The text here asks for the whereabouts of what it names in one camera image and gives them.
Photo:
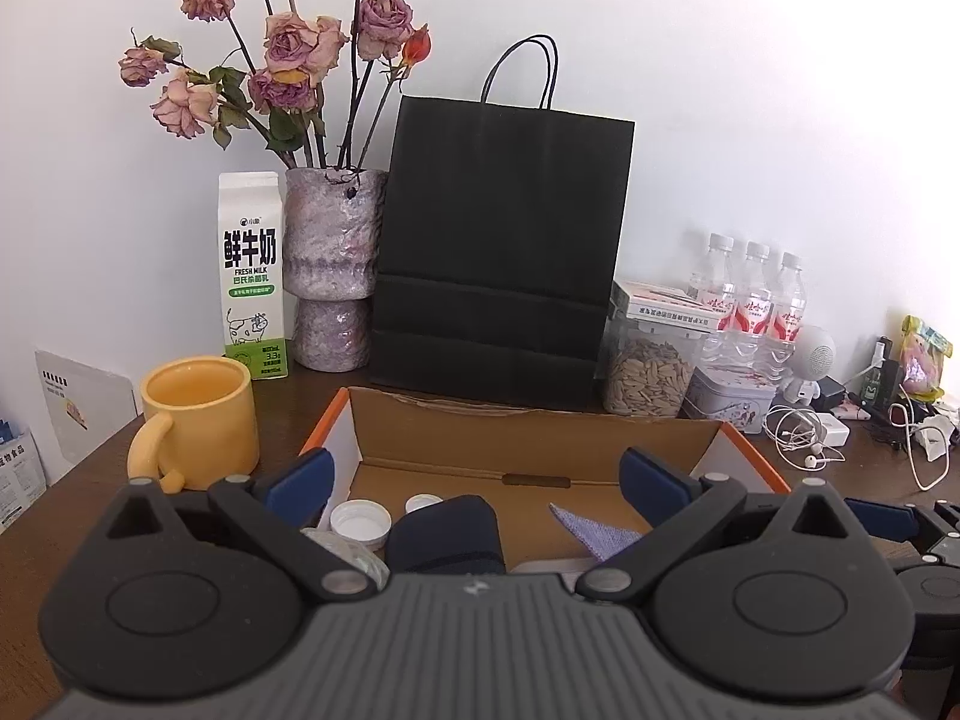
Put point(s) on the clear jar of seeds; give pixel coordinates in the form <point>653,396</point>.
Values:
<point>649,367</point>

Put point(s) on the purple textured vase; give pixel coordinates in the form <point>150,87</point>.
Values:
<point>332,222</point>

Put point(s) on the white power adapter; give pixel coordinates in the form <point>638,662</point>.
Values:
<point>830,431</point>

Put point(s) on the water bottle right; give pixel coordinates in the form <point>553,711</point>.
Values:
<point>787,312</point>

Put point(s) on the yellow ceramic mug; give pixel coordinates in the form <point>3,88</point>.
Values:
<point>200,425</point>

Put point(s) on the white wired earphones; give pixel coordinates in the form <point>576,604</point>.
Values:
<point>793,430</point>

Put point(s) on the white green milk carton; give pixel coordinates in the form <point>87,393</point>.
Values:
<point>250,228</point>

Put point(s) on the water bottle left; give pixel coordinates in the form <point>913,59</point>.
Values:
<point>711,283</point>

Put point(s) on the white decorated tin box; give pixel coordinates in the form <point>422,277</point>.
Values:
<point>738,395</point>

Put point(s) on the white plastic bottle cap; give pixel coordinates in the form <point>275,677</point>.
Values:
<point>362,521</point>

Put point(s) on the black phone stand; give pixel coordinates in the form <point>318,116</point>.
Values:
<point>880,390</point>

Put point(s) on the water bottle middle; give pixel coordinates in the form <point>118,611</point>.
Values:
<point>752,309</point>

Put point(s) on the white red flat box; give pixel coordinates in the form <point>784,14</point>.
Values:
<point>639,301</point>

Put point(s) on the purple fabric pouch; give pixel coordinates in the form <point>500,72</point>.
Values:
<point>601,541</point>

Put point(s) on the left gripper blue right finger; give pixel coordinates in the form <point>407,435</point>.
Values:
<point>685,514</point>

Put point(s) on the black power adapter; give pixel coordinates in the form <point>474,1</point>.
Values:
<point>831,394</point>

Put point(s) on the black paper shopping bag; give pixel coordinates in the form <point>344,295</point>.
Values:
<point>498,244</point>

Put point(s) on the white leaflet card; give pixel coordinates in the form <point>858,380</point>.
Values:
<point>86,405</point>

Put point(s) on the water bottle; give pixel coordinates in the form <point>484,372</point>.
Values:
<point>711,283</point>
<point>752,309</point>
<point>787,312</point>

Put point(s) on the colourful snack bag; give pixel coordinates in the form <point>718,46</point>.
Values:
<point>923,353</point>

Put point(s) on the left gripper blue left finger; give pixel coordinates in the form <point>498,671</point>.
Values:
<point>265,517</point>

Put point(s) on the red orange cardboard box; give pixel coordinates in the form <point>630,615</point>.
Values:
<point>524,463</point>

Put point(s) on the dried pink rose bouquet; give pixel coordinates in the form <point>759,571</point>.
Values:
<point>301,81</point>

